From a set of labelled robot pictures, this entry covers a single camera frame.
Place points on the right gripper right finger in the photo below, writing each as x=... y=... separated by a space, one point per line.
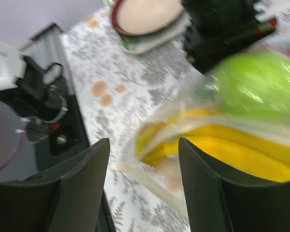
x=220 y=198

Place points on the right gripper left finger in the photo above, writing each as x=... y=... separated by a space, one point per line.
x=50 y=198

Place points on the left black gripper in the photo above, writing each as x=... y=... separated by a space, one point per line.
x=221 y=28

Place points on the clear zip top bag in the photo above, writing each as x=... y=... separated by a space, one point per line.
x=198 y=92

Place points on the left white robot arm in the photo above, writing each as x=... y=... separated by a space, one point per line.
x=24 y=94

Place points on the yellow fake banana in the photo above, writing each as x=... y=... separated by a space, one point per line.
x=157 y=141

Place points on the green fake apple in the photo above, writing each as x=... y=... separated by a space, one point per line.
x=254 y=85

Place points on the leaf pattern white tray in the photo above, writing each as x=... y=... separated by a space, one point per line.
x=140 y=44

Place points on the red rimmed cream plate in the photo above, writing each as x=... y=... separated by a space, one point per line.
x=143 y=17

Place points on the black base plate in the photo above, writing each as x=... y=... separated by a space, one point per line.
x=66 y=155

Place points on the aluminium frame rail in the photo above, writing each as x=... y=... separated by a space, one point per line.
x=46 y=48

